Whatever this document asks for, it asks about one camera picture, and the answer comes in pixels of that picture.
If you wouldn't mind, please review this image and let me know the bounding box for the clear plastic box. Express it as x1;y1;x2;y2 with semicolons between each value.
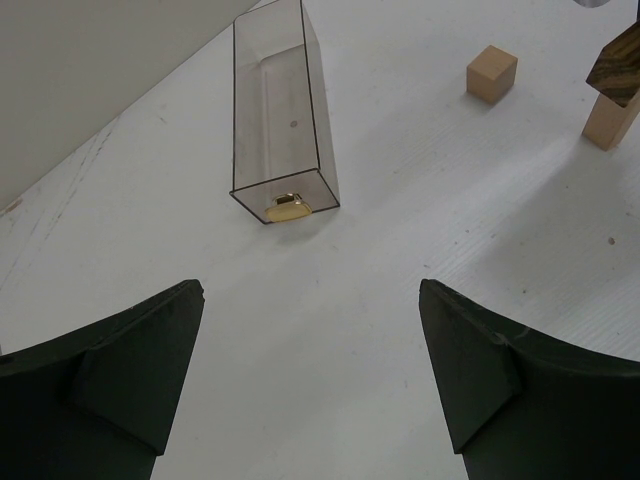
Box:
230;1;340;224

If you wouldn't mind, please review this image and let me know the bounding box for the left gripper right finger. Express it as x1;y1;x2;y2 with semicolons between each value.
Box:
419;279;639;479

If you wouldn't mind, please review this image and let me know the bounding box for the small light wood cube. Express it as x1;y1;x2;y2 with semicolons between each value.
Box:
466;45;518;105

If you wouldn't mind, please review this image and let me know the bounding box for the striped dark wood block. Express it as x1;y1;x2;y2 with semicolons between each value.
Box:
586;21;640;108

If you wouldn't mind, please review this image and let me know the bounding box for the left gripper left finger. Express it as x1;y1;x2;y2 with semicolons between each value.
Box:
1;279;204;479

